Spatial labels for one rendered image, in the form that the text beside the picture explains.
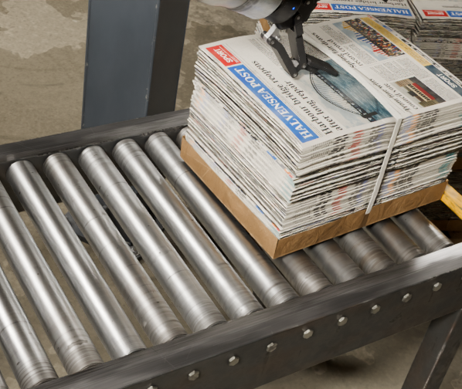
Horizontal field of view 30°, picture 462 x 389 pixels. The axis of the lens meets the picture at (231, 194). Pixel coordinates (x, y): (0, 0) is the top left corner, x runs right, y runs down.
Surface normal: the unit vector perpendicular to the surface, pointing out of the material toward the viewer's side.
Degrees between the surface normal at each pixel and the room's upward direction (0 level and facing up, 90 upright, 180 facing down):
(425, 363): 90
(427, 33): 90
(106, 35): 90
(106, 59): 90
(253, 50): 1
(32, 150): 0
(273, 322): 0
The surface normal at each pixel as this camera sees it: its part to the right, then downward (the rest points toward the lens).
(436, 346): -0.85, 0.22
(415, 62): 0.18, -0.75
